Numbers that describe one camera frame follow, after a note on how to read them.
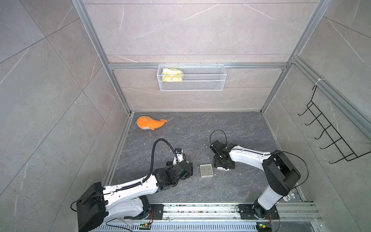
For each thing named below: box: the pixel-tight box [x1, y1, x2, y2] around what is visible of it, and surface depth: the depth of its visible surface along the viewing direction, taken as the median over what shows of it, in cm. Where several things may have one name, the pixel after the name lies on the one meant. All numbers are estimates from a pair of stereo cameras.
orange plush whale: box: [136, 116, 168, 131], surface depth 106 cm
